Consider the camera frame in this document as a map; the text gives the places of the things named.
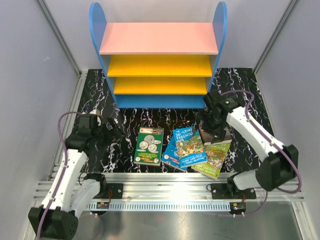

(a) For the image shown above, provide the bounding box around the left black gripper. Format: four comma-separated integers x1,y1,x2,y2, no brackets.
92,116,126,151

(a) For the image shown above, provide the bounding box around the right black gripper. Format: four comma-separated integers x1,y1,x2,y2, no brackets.
192,109,228,145

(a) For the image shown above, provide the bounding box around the blue 26-storey treehouse book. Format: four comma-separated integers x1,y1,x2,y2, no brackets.
173,126,207,168

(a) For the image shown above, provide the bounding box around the green coin book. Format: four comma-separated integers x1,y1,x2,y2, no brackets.
133,127,164,166

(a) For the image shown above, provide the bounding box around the blue 130-storey treehouse book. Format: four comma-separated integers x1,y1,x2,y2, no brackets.
161,137,187,172

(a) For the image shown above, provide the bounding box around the dark tale of two cities book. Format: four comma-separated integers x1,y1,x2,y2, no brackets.
192,112,233,146

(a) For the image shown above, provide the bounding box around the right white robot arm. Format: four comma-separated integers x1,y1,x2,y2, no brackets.
195,90,302,199

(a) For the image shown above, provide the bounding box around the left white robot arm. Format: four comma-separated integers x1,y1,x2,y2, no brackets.
28,110,125,240

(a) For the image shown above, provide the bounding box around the green 65-storey treehouse book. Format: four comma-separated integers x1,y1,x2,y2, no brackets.
191,140,231,180

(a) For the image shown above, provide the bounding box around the colourful wooden bookshelf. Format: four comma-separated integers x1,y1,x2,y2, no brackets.
89,1,228,109

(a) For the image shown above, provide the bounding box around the left small circuit board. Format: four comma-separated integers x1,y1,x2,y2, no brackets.
96,201,110,210

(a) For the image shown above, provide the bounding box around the small circuit board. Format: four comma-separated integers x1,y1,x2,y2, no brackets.
230,202,247,213
96,201,110,210

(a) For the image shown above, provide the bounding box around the right small circuit board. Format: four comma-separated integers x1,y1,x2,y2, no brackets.
230,202,247,213

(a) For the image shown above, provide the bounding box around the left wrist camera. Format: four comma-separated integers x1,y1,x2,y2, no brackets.
89,109,101,117

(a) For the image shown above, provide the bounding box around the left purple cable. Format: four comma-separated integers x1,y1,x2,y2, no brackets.
37,111,105,237

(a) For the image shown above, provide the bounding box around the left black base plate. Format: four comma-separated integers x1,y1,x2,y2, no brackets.
93,183,124,200

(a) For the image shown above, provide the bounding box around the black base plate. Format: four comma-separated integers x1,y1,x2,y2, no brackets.
210,183,257,200
93,183,124,200

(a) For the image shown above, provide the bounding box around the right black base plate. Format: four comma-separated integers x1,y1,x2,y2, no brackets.
210,183,257,200

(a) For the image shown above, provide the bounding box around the slotted white cable duct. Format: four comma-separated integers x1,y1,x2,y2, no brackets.
85,201,231,212

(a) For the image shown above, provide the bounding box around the aluminium rail frame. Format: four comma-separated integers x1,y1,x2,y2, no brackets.
23,70,320,240

